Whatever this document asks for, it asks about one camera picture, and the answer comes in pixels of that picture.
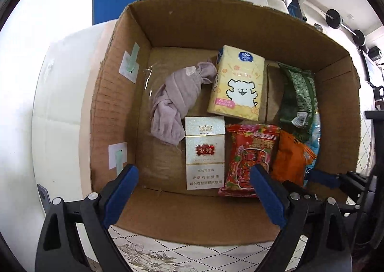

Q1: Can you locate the black speaker box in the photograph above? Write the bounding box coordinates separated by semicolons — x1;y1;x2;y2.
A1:
367;46;384;61

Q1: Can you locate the cardboard box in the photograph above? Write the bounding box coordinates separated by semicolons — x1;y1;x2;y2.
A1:
90;0;362;247

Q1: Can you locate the orange snack packet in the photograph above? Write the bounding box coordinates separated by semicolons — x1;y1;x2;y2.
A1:
270;131;318;187

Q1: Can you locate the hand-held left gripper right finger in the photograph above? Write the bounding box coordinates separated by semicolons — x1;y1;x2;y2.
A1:
250;164;353;272

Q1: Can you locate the short barbell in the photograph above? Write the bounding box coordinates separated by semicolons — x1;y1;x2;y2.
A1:
325;9;366;47

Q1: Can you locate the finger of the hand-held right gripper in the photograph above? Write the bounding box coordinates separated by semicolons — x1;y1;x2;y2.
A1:
306;169;350;194
282;180;326;202

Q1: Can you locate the white cigarette pack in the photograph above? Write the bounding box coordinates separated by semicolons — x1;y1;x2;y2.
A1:
184;116;226;191

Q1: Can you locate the black blue bench pad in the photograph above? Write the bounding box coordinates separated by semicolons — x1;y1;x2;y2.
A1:
286;0;303;19

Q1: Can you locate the green snack packet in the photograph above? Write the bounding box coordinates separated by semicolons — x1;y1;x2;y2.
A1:
276;62;319;142

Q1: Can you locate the red snack packet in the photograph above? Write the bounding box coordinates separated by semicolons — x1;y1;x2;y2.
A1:
218;123;281;198

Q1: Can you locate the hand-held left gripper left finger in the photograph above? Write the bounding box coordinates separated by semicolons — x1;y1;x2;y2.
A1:
34;164;140;272

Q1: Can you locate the light blue snack packet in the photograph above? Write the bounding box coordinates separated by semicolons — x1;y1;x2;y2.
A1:
303;114;321;188

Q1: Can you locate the blue smartphone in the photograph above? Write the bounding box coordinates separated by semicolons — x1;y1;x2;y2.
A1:
36;184;51;211

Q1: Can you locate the yellow tissue pack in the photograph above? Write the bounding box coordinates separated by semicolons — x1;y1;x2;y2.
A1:
207;45;266;121

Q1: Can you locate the mauve cloth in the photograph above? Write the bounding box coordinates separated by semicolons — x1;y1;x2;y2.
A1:
150;62;217;145

